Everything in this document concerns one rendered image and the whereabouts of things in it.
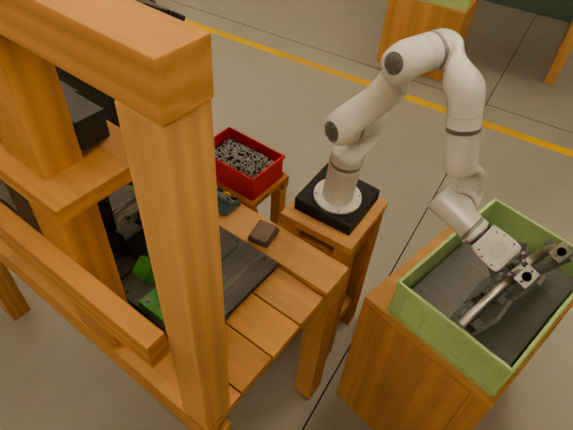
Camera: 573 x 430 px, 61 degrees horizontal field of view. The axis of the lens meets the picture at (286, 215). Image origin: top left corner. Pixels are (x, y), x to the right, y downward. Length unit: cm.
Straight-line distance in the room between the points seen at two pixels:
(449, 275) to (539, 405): 108
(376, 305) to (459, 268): 34
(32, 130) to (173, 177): 40
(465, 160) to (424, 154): 244
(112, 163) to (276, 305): 76
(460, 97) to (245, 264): 86
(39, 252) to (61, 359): 139
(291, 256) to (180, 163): 107
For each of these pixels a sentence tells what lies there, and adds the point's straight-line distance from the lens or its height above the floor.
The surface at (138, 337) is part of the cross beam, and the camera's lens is 110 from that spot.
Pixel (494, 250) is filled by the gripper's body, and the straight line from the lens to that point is 146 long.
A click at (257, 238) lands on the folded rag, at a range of 170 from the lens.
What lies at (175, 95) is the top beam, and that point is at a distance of 61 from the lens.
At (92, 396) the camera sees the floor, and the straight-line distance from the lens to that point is 252.
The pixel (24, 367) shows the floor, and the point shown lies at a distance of 270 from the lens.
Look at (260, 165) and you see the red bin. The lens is 207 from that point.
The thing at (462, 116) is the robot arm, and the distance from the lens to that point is 130.
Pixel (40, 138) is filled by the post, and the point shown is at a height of 163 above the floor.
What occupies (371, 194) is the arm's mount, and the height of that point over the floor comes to 90.
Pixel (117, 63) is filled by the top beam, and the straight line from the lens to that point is 63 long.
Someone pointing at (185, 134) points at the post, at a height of 182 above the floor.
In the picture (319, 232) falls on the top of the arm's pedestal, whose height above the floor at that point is 85.
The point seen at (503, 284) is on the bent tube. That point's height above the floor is 106.
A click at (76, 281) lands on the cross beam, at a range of 122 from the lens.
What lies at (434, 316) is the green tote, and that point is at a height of 93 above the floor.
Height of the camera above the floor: 220
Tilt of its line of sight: 45 degrees down
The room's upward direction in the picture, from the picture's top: 5 degrees clockwise
